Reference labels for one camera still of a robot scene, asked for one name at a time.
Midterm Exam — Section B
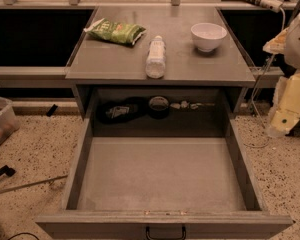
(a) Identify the clear plastic bottle white cap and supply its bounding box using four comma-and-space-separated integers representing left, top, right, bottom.
145, 36, 166, 79

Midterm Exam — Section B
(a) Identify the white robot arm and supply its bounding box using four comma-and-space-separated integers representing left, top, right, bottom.
263, 12, 300, 137

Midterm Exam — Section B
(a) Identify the grey open top drawer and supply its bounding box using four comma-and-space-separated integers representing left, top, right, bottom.
36, 87, 293, 240

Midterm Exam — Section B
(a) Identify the black clamp tool on floor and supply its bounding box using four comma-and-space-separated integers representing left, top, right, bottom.
0, 165, 15, 177

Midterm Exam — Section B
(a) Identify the black drawer handle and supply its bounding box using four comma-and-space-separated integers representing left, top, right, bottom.
145, 226, 187, 240

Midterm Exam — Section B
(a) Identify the white ceramic bowl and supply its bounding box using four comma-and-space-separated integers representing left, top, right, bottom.
191, 23, 228, 52

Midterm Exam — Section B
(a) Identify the green chip bag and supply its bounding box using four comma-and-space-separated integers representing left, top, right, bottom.
84, 18, 146, 46

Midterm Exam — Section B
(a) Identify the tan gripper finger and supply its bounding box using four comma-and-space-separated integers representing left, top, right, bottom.
266, 71, 300, 138

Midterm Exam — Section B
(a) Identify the thin wooden stick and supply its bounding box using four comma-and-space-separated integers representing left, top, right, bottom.
0, 175, 68, 195

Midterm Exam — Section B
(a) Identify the small black block on floor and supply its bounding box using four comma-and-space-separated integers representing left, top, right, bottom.
46, 104, 58, 117

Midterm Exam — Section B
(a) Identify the black cable on floor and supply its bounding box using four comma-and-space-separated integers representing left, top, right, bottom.
6, 232, 40, 240

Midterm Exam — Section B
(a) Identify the grey cabinet with top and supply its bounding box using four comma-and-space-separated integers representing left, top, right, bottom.
66, 4, 255, 113

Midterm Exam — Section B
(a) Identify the white power cable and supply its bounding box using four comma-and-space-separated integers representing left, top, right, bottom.
242, 7, 287, 150

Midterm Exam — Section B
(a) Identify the clear plastic storage bin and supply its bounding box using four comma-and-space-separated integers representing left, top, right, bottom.
0, 97, 19, 145

